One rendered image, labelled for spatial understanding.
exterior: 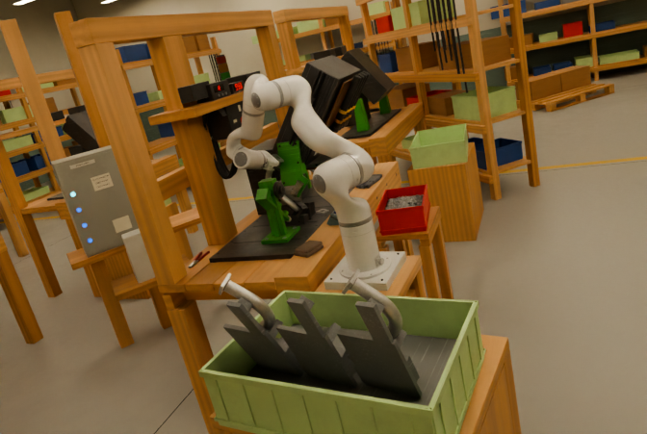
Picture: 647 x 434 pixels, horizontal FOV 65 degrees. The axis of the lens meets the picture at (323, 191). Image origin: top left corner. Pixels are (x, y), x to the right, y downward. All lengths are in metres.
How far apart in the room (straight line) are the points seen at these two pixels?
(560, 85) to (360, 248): 7.53
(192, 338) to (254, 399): 1.01
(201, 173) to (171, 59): 0.52
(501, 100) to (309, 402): 4.04
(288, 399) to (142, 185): 1.13
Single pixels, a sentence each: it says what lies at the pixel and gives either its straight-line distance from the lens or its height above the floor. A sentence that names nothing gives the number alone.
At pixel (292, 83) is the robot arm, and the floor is 1.57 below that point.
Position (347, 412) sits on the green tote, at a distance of 1.21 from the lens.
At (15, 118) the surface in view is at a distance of 10.11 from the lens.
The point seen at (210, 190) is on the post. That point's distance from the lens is 2.43.
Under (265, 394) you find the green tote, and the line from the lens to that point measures 1.31.
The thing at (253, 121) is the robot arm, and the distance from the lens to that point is 2.07.
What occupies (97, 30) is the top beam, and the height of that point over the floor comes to 1.90.
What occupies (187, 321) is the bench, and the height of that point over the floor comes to 0.71.
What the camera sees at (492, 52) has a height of 1.29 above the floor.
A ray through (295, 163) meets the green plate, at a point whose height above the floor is 1.17.
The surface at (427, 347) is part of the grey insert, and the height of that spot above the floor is 0.85.
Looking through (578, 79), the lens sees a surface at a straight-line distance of 9.29.
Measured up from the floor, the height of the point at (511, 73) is 0.38.
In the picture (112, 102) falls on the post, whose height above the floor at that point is 1.64.
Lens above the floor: 1.67
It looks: 16 degrees down
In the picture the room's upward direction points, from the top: 13 degrees counter-clockwise
